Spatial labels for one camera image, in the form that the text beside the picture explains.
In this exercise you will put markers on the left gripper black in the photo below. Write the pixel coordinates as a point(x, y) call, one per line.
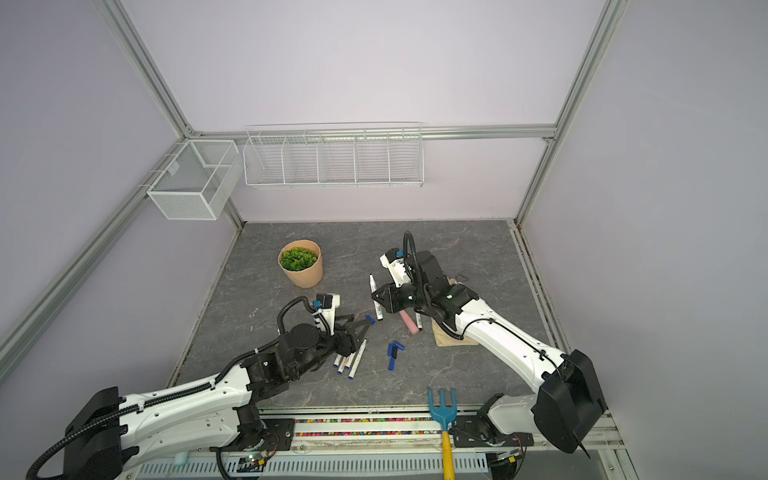
point(346, 347)

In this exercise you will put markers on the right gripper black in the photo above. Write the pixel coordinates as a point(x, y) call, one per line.
point(392, 303)

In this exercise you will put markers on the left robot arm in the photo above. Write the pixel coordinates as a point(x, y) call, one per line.
point(113, 433)

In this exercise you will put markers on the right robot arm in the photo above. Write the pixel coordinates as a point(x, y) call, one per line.
point(568, 399)

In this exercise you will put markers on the beige work glove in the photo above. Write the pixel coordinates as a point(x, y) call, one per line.
point(447, 336)

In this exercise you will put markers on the beige pot with green plant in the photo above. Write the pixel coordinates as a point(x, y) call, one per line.
point(302, 263)

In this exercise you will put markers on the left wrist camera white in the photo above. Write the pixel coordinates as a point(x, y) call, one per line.
point(325, 305)

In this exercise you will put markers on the purple trowel pink handle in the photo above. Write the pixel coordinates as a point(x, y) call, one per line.
point(410, 324)

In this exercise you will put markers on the teal rake yellow handle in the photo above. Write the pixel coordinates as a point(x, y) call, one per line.
point(443, 410)

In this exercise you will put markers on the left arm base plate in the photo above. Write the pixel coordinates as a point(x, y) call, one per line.
point(273, 434)

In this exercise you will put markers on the white wire shelf basket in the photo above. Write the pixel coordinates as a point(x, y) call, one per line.
point(334, 155)

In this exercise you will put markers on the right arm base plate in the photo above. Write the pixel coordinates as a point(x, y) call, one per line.
point(474, 431)

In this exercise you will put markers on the white wire mesh box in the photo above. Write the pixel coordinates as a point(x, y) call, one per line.
point(198, 180)

